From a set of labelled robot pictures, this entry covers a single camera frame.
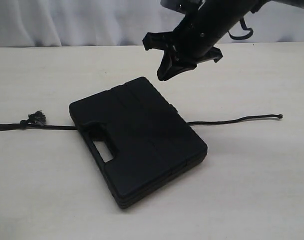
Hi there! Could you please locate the black plastic carrying case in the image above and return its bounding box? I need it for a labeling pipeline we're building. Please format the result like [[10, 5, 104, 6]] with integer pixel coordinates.
[[69, 77, 208, 209]]

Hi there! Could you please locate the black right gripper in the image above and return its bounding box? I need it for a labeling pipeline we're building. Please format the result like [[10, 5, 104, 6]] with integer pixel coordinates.
[[143, 15, 223, 81]]

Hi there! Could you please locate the black cord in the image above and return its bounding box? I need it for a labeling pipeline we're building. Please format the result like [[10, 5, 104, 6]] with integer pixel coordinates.
[[0, 110, 284, 132]]

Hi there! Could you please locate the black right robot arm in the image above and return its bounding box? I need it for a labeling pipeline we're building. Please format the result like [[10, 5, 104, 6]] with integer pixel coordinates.
[[143, 0, 267, 81]]

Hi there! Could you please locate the white backdrop curtain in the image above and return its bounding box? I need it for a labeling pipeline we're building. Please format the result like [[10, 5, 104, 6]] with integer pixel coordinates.
[[0, 0, 304, 47]]

